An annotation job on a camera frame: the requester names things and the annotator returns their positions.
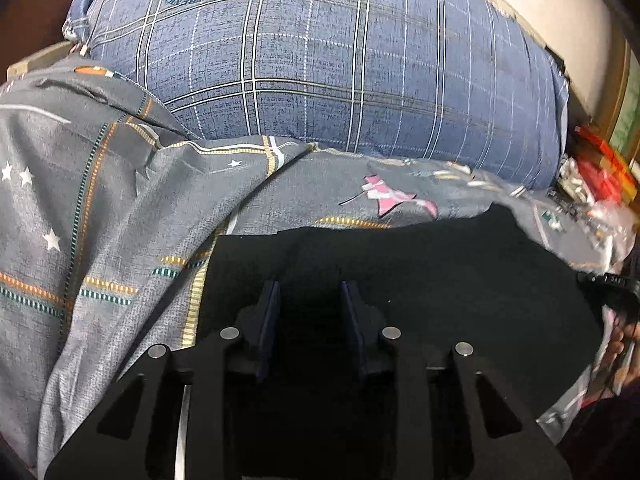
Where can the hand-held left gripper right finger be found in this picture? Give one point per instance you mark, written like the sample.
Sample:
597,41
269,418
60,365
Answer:
350,325

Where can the red packets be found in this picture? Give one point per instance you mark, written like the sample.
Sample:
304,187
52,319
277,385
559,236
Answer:
595,170

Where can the person's right hand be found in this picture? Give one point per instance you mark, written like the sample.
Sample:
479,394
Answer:
619,347

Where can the blue plaid pillow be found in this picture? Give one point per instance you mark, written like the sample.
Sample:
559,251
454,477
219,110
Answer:
325,60

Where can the clear plastic bag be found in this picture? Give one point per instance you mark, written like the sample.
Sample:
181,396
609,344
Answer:
607,222

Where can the wooden bed frame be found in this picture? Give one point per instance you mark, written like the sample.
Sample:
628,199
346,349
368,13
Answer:
45,60

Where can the person's right forearm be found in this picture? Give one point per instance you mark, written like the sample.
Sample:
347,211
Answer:
605,440

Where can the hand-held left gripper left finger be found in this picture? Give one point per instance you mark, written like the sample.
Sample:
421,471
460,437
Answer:
272,325

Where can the black pants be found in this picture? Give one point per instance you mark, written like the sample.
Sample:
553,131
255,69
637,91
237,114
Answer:
400,270

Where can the grey printed bedsheet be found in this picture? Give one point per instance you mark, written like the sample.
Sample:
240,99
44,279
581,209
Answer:
125,200

